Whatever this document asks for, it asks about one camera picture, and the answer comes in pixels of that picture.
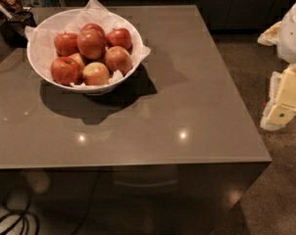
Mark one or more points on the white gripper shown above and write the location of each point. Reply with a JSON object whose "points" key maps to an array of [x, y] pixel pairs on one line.
{"points": [[292, 36]]}

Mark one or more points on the large red apple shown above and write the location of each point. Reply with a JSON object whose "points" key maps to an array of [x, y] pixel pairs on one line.
{"points": [[91, 44]]}

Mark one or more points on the red apple back right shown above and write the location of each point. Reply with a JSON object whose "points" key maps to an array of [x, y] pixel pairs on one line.
{"points": [[119, 37]]}

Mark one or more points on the yellowish red apple front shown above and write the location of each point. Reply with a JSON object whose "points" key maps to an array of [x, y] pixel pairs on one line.
{"points": [[95, 74]]}

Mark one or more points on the red apple back centre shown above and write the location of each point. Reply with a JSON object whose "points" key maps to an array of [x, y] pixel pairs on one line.
{"points": [[94, 26]]}

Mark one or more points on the white bowl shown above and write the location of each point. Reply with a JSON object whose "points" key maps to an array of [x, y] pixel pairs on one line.
{"points": [[40, 62]]}

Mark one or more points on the pale apple middle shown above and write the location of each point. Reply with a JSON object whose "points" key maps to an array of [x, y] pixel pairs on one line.
{"points": [[80, 59]]}

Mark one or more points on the red apple far left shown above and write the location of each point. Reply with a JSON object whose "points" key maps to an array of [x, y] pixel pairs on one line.
{"points": [[65, 44]]}

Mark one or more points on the red apple front left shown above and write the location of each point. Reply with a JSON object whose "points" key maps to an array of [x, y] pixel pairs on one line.
{"points": [[65, 70]]}

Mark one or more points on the dark basket with items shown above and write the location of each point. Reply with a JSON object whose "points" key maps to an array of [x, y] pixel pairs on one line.
{"points": [[16, 20]]}

